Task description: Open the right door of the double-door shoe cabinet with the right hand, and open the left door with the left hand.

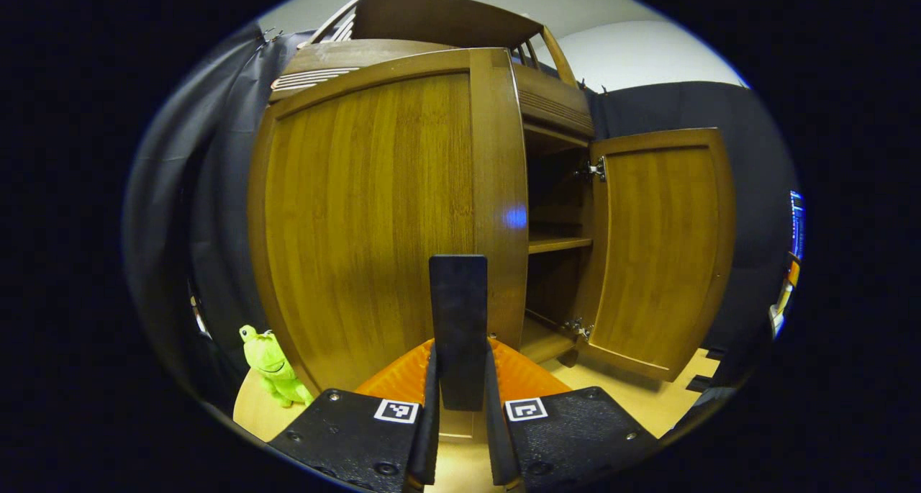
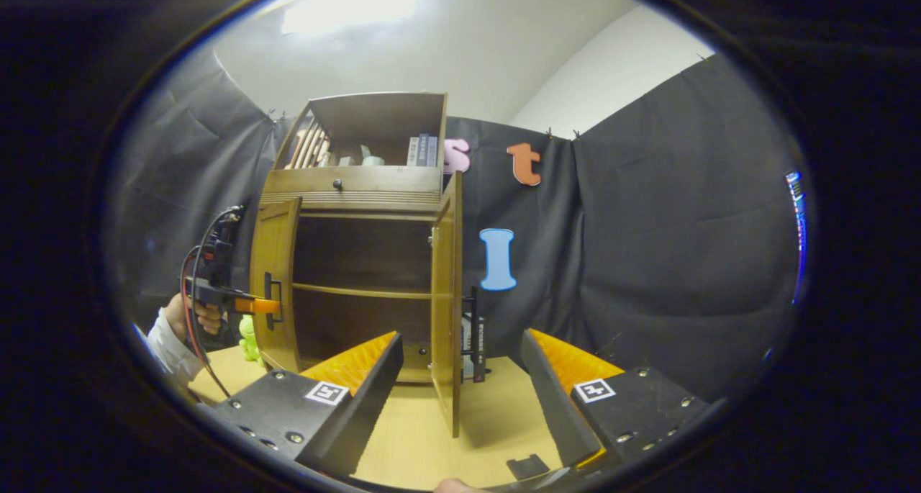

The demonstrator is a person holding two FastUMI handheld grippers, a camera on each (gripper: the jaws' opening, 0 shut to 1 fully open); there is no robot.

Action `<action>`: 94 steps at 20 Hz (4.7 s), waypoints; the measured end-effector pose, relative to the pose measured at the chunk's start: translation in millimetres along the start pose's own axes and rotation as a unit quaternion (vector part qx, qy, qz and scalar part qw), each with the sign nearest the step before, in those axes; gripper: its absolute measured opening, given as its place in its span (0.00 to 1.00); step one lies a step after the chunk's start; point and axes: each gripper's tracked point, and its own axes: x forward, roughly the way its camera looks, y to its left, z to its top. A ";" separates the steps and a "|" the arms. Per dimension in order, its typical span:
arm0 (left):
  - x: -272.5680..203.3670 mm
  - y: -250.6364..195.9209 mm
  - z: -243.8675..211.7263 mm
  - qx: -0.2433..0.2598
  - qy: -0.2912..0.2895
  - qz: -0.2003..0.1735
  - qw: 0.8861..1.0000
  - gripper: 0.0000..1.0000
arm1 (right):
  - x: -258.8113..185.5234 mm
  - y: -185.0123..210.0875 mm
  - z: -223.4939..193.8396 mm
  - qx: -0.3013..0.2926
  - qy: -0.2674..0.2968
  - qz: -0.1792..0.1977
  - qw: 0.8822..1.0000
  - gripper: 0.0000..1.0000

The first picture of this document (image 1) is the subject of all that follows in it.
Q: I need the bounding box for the wooden cabinet door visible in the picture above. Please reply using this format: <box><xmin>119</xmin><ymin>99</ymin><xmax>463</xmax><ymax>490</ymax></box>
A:
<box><xmin>247</xmin><ymin>47</ymin><xmax>531</xmax><ymax>400</ymax></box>
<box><xmin>572</xmin><ymin>127</ymin><xmax>736</xmax><ymax>383</ymax></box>

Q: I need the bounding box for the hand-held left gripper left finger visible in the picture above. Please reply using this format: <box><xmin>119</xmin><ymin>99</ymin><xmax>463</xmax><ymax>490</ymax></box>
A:
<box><xmin>268</xmin><ymin>338</ymin><xmax>441</xmax><ymax>493</ymax></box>

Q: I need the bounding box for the wooden double-door shoe cabinet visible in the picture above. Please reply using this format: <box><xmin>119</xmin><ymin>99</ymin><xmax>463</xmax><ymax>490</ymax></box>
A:
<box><xmin>247</xmin><ymin>0</ymin><xmax>736</xmax><ymax>400</ymax></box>

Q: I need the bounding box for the wooden inner shelf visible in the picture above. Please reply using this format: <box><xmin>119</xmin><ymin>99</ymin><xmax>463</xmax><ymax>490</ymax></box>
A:
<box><xmin>529</xmin><ymin>234</ymin><xmax>594</xmax><ymax>255</ymax></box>

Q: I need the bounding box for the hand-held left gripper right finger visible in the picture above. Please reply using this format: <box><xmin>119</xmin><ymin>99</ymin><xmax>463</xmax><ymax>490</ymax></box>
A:
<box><xmin>484</xmin><ymin>337</ymin><xmax>659</xmax><ymax>492</ymax></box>

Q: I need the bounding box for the black door handle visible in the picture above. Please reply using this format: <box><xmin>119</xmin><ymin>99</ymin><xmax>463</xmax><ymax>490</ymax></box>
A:
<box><xmin>429</xmin><ymin>254</ymin><xmax>489</xmax><ymax>412</ymax></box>

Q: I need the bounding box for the blue and orange object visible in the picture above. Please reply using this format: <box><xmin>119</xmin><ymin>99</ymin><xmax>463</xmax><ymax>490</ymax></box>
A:
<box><xmin>768</xmin><ymin>189</ymin><xmax>806</xmax><ymax>340</ymax></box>

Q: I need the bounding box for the black backdrop cloth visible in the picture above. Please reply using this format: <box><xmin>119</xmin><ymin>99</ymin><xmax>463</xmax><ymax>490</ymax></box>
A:
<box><xmin>122</xmin><ymin>22</ymin><xmax>799</xmax><ymax>407</ymax></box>

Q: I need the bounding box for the green frog plush toy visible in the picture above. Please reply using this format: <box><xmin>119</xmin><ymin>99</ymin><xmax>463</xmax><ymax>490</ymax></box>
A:
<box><xmin>239</xmin><ymin>325</ymin><xmax>315</xmax><ymax>408</ymax></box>

